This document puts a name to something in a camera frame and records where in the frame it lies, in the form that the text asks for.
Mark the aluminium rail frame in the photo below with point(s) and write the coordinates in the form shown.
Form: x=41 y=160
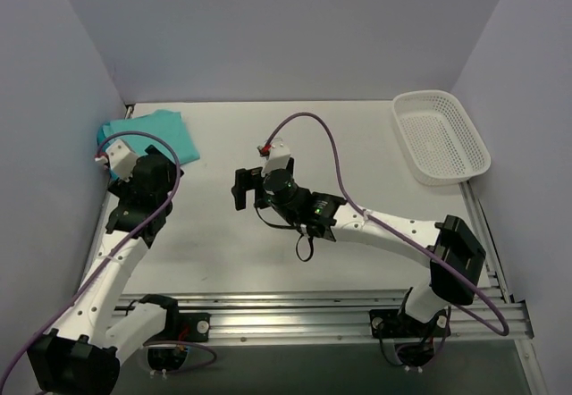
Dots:
x=211 y=277

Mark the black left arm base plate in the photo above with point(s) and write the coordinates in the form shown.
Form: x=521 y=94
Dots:
x=191 y=327

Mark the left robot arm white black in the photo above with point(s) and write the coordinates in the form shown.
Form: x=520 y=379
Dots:
x=82 y=351

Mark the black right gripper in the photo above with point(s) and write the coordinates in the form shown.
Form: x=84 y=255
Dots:
x=241 y=188

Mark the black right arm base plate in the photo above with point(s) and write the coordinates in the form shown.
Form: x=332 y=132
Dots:
x=392 y=323

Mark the folded teal t shirt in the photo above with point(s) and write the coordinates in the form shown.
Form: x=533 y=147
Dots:
x=103 y=133

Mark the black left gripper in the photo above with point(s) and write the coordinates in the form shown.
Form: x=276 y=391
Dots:
x=163 y=165

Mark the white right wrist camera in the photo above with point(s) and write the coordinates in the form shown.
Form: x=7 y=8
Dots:
x=276 y=156

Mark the white perforated plastic basket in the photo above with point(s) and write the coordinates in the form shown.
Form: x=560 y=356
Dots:
x=438 y=140

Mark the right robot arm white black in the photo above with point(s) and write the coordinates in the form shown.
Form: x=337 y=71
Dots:
x=448 y=250

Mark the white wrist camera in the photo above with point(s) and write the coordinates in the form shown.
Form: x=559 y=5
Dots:
x=119 y=158
x=276 y=156

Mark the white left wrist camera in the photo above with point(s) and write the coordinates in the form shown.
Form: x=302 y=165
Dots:
x=119 y=158

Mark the light green t shirt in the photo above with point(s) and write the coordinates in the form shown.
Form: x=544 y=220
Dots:
x=166 y=125

